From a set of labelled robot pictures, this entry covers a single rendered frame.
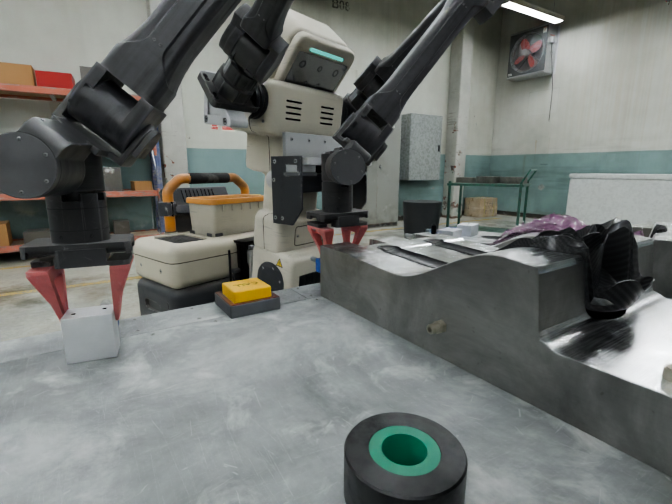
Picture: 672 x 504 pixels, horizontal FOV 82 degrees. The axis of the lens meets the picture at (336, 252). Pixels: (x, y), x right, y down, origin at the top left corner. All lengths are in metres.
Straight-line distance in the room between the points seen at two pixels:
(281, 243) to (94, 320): 0.57
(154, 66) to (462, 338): 0.43
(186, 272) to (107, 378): 0.68
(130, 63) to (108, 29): 5.63
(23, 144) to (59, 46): 5.61
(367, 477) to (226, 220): 1.06
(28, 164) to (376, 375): 0.38
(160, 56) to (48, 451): 0.37
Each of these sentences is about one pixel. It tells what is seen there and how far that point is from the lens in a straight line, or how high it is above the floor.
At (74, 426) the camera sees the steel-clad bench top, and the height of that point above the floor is 0.80.
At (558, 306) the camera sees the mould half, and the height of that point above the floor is 0.89.
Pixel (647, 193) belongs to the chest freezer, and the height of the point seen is 0.66.
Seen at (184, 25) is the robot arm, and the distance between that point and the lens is 0.48.
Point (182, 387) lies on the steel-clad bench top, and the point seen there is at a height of 0.80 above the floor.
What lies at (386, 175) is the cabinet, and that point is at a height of 0.90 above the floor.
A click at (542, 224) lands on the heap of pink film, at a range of 0.85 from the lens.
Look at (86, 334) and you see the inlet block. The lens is 0.53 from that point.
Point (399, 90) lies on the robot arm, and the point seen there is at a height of 1.15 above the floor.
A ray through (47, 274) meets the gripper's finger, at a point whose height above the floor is 0.91.
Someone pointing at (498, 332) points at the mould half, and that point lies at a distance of 0.42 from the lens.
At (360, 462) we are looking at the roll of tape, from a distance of 0.28.
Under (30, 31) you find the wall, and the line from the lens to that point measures 6.08.
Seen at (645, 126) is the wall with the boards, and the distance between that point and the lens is 8.26.
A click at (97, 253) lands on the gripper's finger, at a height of 0.93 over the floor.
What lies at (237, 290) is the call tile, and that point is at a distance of 0.60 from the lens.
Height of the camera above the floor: 1.02
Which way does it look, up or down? 12 degrees down
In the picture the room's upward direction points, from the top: straight up
